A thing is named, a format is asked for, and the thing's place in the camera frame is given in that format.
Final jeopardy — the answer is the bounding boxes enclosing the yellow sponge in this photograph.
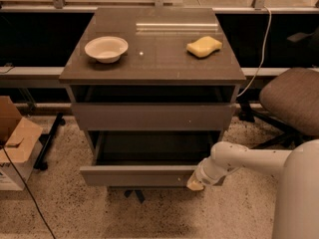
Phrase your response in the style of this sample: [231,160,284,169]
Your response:
[186,36,222,58]

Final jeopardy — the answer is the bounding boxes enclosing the dark grey drawer cabinet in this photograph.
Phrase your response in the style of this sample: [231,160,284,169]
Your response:
[59,6,247,157]

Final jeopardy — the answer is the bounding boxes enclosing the brown office chair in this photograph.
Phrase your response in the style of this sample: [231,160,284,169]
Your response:
[238,27,319,150]

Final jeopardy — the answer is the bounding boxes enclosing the white paper bowl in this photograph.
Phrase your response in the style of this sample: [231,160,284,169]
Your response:
[85,36,129,64]

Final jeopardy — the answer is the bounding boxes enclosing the black stand foot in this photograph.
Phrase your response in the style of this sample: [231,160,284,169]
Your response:
[33,113,66,170]

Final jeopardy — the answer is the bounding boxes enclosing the white hanging cable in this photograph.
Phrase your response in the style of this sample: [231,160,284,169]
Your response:
[236,7,273,99]

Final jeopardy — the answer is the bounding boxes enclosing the grey drawer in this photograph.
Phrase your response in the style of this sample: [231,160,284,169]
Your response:
[71,103,235,131]
[80,131,214,188]

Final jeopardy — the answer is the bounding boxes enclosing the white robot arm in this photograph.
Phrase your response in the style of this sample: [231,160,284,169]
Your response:
[186,139,319,239]

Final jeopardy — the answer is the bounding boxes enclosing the black floor cable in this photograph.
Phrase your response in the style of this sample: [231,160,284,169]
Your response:
[2,146,58,239]

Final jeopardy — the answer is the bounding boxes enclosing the open cardboard box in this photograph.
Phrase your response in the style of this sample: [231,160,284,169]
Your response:
[0,96,43,190]

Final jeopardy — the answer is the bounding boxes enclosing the grey top drawer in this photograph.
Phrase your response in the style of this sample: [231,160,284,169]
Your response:
[71,103,235,131]

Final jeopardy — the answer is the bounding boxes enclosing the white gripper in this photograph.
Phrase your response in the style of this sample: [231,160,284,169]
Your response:
[186,157,237,191]

